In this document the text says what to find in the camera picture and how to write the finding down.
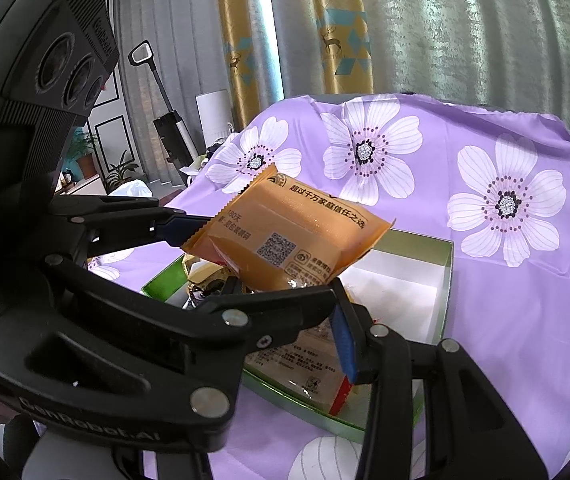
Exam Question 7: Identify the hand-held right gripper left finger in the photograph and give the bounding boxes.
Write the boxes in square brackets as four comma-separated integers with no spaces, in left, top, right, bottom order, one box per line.
[112,447,213,480]

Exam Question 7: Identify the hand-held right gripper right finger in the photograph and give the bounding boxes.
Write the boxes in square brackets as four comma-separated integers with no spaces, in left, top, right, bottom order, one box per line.
[331,300,550,480]

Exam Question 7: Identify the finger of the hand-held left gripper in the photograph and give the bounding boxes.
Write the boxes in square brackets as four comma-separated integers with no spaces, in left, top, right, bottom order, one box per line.
[47,195,216,261]
[25,255,350,426]

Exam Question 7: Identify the beige red-edged snack packet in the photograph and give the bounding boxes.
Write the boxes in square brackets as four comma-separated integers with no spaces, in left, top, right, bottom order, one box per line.
[242,327,353,416]

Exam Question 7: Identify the packets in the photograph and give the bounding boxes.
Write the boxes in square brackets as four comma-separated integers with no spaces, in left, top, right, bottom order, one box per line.
[182,255,246,306]

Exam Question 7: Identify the green cardboard box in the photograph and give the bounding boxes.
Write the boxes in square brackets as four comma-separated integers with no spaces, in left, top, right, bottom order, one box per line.
[141,230,453,433]

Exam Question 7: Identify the orange snack packet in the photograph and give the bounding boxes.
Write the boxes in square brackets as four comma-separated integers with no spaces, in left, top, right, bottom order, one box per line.
[180,162,396,293]

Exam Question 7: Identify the potted green plant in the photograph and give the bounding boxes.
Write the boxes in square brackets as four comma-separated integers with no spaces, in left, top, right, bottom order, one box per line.
[102,150,140,193]
[67,130,100,181]

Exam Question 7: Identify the white red-print plastic bag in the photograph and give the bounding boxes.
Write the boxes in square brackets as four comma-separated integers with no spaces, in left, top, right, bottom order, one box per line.
[110,177,156,198]

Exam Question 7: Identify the upright vacuum cleaner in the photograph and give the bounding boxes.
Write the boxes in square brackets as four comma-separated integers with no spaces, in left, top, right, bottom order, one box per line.
[129,41,198,171]

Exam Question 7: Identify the white air purifier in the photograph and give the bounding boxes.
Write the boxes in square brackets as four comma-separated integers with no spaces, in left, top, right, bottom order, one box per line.
[196,89,234,148]

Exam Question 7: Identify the purple floral cloth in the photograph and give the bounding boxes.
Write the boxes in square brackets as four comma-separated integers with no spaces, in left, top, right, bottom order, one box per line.
[87,92,570,480]

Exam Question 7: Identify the grey curtain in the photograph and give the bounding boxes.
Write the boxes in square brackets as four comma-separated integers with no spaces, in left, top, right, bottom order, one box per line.
[112,0,238,186]
[365,0,570,126]

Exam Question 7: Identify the gold deer-print curtain strip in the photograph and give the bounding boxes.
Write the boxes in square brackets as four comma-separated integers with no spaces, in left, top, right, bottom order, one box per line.
[305,0,373,98]
[215,0,286,131]

